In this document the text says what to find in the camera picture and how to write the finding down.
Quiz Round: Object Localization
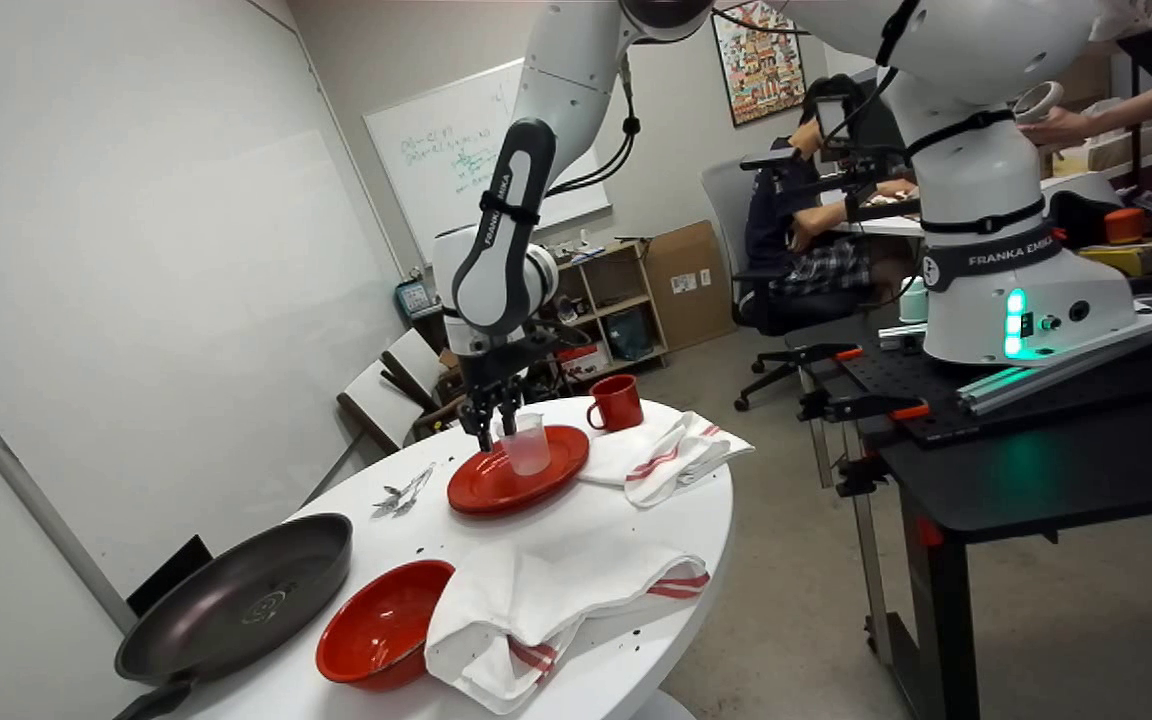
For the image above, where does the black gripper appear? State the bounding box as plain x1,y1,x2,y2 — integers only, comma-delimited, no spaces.
450,324,558,448

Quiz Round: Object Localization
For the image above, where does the red plate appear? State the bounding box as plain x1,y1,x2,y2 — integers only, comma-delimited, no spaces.
450,422,591,516

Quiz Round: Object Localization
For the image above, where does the red mug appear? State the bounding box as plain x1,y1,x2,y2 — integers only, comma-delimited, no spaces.
586,371,645,430

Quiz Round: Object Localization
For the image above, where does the metal spoon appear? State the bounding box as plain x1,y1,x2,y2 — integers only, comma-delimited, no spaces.
376,463,438,516

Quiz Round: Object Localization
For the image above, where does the wooden shelf unit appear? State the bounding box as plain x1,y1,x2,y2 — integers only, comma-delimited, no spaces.
553,239,668,382

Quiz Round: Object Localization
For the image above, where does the round white table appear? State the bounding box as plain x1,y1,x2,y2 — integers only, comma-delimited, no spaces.
186,404,744,720

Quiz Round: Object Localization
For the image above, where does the white towel near bowl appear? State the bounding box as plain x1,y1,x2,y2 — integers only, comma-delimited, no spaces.
425,491,709,716

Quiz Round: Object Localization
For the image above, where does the white red-striped towel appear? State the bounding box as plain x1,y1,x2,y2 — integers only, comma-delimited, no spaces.
605,412,749,513

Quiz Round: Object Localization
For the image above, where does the cardboard box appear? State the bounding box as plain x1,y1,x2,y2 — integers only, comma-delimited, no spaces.
647,219,735,353

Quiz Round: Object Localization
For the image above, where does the red bowl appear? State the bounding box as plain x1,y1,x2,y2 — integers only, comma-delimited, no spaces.
318,559,453,691

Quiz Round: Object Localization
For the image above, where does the whiteboard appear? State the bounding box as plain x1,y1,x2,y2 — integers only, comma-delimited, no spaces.
363,52,617,266

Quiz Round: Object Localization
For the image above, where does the black frying pan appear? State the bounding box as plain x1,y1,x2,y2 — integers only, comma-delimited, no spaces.
115,513,351,720

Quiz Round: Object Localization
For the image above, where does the black office chair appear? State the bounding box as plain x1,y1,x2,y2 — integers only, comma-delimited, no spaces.
702,155,873,416

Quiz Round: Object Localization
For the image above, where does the seated person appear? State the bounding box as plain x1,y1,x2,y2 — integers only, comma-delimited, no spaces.
744,75,921,309

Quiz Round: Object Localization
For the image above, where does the black work table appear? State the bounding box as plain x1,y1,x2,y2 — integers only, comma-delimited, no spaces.
806,309,1152,720

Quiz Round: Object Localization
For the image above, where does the wall poster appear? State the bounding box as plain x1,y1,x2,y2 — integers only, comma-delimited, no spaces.
713,0,806,127

